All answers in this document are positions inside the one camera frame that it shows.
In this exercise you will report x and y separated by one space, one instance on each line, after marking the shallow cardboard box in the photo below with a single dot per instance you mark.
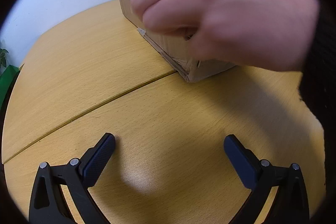
168 43

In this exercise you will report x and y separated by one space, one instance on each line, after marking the person's right hand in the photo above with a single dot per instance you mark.
223 16

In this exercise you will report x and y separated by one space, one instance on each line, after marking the wooden desktop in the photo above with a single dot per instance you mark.
105 69

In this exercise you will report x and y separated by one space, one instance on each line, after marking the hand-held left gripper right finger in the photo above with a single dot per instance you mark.
241 161

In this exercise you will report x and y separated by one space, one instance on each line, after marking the green table cloth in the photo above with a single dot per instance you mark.
6 79

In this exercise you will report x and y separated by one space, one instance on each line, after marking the large potted plant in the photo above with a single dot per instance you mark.
3 54

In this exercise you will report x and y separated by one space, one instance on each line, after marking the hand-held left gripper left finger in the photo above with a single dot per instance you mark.
98 158

